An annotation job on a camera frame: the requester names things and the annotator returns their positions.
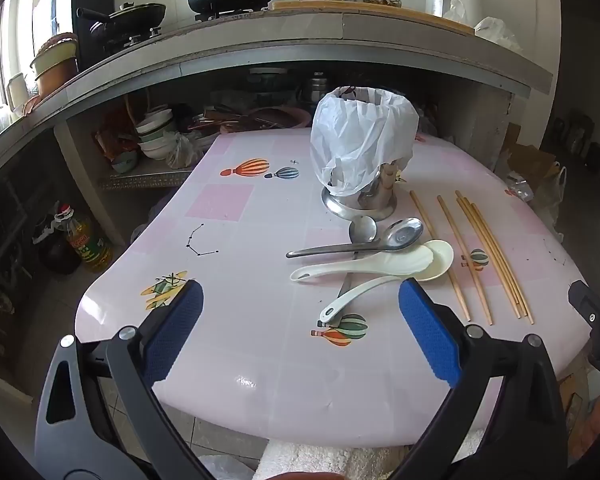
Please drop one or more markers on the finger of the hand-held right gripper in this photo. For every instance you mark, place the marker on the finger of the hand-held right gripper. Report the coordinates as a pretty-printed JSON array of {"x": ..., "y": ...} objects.
[{"x": 586, "y": 305}]

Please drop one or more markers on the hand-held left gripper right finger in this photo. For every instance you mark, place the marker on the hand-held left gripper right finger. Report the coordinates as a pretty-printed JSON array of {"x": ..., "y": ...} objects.
[{"x": 430, "y": 330}]

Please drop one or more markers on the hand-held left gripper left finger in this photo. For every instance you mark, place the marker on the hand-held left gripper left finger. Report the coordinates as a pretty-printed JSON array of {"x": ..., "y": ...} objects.
[{"x": 180, "y": 325}]

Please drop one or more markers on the cream soup spoon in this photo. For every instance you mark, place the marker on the cream soup spoon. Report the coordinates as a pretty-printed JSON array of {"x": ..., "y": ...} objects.
[
  {"x": 442, "y": 257},
  {"x": 380, "y": 265}
]

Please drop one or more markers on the oval-bowl metal spoon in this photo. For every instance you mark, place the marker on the oval-bowl metal spoon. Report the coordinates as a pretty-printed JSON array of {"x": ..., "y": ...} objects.
[{"x": 405, "y": 234}]

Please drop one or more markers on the round-bowl metal spoon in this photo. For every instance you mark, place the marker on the round-bowl metal spoon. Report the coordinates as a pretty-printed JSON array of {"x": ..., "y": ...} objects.
[{"x": 362, "y": 227}]

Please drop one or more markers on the pink printed tablecloth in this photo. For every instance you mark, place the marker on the pink printed tablecloth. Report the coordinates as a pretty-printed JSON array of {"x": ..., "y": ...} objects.
[{"x": 260, "y": 310}]

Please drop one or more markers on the cooking oil bottle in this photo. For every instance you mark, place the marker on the cooking oil bottle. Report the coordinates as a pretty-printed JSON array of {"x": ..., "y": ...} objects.
[{"x": 87, "y": 247}]

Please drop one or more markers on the dark brown jar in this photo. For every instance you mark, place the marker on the dark brown jar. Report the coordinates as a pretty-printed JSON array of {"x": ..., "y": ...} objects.
[{"x": 55, "y": 257}]

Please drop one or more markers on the metal tread-plate shelf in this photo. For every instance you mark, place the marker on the metal tread-plate shelf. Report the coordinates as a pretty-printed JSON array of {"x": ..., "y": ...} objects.
[{"x": 145, "y": 178}]

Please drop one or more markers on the cardboard box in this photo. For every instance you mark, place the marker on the cardboard box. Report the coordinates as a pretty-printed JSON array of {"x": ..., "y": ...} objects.
[{"x": 530, "y": 160}]

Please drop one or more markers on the person's white fleece garment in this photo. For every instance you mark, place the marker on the person's white fleece garment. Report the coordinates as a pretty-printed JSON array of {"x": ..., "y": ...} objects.
[{"x": 320, "y": 460}]

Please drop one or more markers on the teal bowl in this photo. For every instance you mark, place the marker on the teal bowl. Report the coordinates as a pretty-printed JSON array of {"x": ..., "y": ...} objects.
[{"x": 124, "y": 162}]

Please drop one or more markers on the filled clear plastic bag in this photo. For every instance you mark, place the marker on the filled clear plastic bag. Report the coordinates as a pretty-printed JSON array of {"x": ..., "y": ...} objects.
[{"x": 182, "y": 152}]

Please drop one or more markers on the stack of white bowls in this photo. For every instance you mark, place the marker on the stack of white bowls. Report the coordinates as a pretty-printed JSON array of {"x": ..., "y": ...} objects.
[{"x": 155, "y": 140}]

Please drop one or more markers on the red food packages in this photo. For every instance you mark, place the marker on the red food packages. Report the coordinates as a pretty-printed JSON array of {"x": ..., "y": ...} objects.
[{"x": 112, "y": 132}]

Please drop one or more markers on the pink plastic basin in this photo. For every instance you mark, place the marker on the pink plastic basin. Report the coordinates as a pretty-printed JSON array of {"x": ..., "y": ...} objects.
[{"x": 285, "y": 117}]

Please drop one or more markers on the stacked steel pots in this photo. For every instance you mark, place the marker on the stacked steel pots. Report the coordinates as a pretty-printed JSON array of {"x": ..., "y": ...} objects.
[{"x": 317, "y": 90}]

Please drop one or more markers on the crumpled white plastic bag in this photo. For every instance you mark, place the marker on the crumpled white plastic bag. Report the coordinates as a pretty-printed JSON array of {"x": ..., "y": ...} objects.
[{"x": 495, "y": 32}]

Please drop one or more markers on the concrete kitchen counter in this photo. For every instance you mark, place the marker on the concrete kitchen counter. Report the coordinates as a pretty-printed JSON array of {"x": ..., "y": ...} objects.
[{"x": 230, "y": 45}]

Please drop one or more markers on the gas stove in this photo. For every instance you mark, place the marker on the gas stove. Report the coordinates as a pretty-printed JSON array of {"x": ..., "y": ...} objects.
[{"x": 152, "y": 32}]

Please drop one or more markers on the black lidded frying pan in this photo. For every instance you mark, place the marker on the black lidded frying pan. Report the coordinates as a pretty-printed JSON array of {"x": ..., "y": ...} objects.
[{"x": 130, "y": 15}]

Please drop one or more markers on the small white plastic bag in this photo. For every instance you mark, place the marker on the small white plastic bag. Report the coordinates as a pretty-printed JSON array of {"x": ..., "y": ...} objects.
[{"x": 455, "y": 10}]

